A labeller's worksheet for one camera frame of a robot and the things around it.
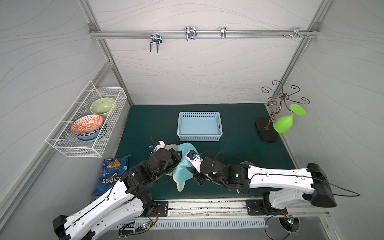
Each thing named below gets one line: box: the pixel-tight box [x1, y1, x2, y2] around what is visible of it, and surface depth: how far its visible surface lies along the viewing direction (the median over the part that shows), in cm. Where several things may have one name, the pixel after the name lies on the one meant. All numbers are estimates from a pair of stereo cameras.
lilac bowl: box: [240, 161, 256, 168], surface depth 86 cm
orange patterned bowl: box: [71, 114, 104, 135], surface depth 64 cm
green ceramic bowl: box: [90, 97, 116, 118], surface depth 73 cm
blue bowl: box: [74, 125, 105, 141], surface depth 59 cm
